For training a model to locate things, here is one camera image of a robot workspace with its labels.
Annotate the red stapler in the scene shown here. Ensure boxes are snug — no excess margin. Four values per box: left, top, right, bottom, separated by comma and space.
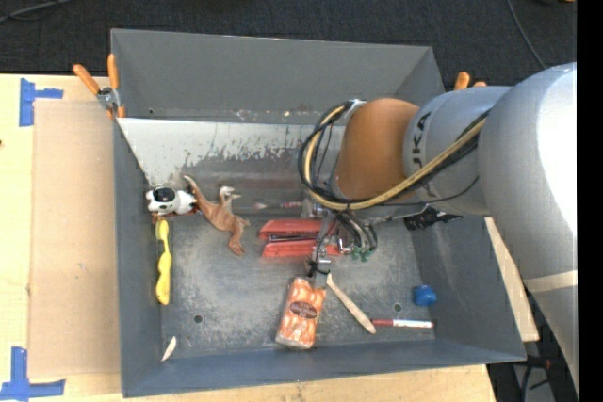
257, 217, 341, 259

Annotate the pale wooden flat stick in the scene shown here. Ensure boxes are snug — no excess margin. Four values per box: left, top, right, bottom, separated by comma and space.
325, 273, 378, 335

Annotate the orange printed packet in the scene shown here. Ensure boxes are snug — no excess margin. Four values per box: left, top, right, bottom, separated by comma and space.
274, 276, 328, 351

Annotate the thin red and grey pen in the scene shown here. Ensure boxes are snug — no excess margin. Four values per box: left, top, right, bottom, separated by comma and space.
251, 201, 303, 211

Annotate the grey metal bin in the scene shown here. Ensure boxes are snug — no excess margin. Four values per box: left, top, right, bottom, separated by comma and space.
108, 27, 528, 398

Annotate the red and white marker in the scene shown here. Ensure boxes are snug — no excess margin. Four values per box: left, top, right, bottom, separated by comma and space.
370, 317, 435, 330

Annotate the small blue ball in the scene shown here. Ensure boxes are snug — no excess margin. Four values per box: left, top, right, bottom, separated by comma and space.
413, 284, 438, 308

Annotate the brown toy dinosaur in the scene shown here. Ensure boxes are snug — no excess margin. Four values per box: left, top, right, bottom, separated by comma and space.
182, 174, 252, 257

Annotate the yellow toothbrush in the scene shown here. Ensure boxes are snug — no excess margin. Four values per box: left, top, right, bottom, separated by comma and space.
155, 219, 171, 306

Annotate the white and black toy dog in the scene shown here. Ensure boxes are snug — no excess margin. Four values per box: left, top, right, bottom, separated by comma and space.
144, 185, 198, 217

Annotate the brown cardboard board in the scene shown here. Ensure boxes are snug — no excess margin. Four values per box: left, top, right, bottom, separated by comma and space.
26, 100, 122, 378

